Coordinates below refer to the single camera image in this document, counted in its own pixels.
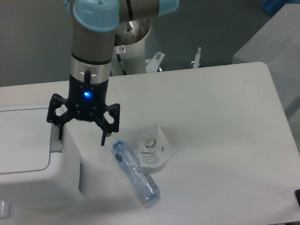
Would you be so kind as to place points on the clear plastic item left edge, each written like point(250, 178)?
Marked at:
point(4, 210)

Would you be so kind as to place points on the blue object top right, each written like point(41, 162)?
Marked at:
point(273, 6)

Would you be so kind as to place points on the white covered side table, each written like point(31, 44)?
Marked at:
point(277, 44)

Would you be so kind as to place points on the white push-lid trash can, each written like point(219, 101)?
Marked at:
point(40, 164)

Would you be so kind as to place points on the clear plastic water bottle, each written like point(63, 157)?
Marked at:
point(142, 182)

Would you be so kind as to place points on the clear plastic wrapper bag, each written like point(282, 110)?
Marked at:
point(153, 148)

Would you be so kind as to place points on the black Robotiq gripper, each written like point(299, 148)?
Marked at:
point(88, 100)

